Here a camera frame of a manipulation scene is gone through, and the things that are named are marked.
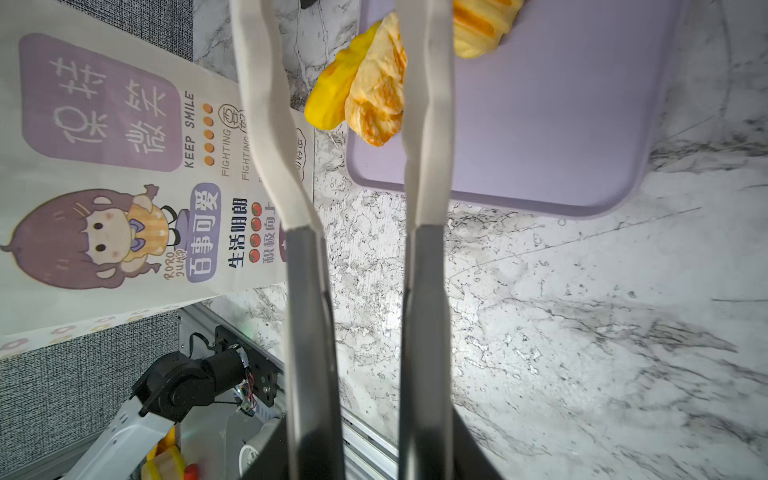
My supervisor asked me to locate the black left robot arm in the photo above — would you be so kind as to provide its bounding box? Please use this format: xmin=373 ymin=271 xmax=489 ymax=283
xmin=65 ymin=349 xmax=249 ymax=479

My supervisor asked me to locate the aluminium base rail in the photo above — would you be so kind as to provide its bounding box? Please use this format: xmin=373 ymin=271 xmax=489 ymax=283
xmin=176 ymin=302 xmax=403 ymax=480

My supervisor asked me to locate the lilac plastic tray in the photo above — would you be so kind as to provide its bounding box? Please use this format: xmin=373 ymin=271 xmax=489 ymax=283
xmin=347 ymin=1 xmax=688 ymax=224

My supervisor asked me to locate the striped twisted bread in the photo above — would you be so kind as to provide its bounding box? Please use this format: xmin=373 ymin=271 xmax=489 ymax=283
xmin=453 ymin=0 xmax=525 ymax=59

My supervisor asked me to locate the yellow lemon shaped bread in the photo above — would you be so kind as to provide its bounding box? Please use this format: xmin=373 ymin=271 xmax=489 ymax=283
xmin=304 ymin=21 xmax=381 ymax=130

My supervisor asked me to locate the pale braided bread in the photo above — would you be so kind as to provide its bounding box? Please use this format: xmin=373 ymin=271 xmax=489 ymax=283
xmin=344 ymin=11 xmax=408 ymax=147

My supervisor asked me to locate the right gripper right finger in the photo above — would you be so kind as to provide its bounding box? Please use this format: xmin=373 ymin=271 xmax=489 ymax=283
xmin=395 ymin=1 xmax=455 ymax=479

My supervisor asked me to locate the white analog clock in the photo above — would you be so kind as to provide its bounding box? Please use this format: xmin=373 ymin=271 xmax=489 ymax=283
xmin=238 ymin=418 xmax=280 ymax=476

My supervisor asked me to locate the white patterned paper bag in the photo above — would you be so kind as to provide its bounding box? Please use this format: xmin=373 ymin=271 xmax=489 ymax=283
xmin=1 ymin=1 xmax=286 ymax=358

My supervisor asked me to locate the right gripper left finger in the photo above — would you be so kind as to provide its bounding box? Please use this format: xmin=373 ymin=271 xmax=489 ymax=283
xmin=230 ymin=1 xmax=345 ymax=479

